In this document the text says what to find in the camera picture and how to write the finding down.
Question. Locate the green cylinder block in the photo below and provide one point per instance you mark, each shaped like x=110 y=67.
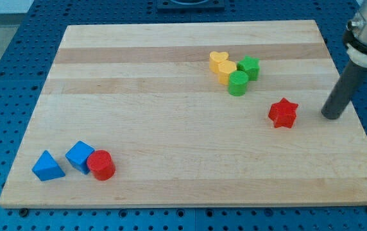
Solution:
x=238 y=82

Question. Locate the yellow hexagon block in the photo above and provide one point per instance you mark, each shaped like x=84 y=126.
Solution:
x=225 y=68

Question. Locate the wooden board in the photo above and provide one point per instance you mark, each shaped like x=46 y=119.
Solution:
x=145 y=94

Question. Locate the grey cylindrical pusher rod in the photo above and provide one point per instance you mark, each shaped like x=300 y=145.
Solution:
x=350 y=80

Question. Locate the red cylinder block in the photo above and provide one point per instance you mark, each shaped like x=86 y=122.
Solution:
x=101 y=165

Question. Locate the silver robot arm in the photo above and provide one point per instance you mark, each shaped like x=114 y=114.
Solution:
x=355 y=37

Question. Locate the blue cube block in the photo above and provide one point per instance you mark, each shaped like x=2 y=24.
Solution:
x=78 y=155

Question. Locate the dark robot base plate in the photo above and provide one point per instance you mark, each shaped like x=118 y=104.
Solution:
x=167 y=5

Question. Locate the red star block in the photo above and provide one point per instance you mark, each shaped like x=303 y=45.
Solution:
x=283 y=113

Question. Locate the yellow heart block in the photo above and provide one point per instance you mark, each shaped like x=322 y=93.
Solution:
x=215 y=58

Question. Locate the green star block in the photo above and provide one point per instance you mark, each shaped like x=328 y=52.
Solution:
x=250 y=66

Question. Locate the blue triangle block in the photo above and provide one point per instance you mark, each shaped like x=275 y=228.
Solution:
x=46 y=167

